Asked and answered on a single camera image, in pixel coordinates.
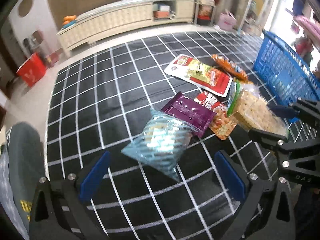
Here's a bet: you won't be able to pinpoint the pink gift bag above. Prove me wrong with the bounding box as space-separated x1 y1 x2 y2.
217 11 236 31

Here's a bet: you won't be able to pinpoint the red yellow beef snack pouch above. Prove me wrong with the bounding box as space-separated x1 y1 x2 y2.
164 54 232 98

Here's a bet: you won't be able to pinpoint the grey queen print cloth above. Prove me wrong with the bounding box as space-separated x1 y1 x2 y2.
1 122 45 239

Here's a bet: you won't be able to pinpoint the red paper bag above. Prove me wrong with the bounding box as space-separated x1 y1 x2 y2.
16 53 47 87

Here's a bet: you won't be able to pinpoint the orange sausage snack stick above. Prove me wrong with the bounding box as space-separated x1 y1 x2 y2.
211 54 248 81

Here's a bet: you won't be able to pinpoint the white metal shelf rack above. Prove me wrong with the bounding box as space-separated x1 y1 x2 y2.
193 0 218 26

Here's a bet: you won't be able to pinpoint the white TV cabinet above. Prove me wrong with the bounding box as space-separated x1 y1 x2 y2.
57 0 194 57

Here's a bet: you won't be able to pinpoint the red konjac snack pouch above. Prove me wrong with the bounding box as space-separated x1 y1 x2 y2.
194 91 236 140

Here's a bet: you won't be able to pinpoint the purple snack pouch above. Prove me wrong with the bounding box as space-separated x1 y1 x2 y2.
161 92 214 138

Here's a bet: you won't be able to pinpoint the pink folded blanket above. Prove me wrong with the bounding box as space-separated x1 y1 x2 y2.
294 15 319 40

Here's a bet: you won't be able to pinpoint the oranges on plate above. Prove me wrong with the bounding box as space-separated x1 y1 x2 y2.
62 15 76 27

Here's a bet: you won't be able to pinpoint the blue plastic basket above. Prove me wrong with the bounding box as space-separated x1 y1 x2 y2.
253 30 319 105

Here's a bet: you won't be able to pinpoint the brown round wall disc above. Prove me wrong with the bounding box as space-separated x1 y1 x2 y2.
18 0 33 17

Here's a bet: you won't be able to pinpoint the green-edged cracker pack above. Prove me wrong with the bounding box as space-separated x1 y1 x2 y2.
227 80 289 138

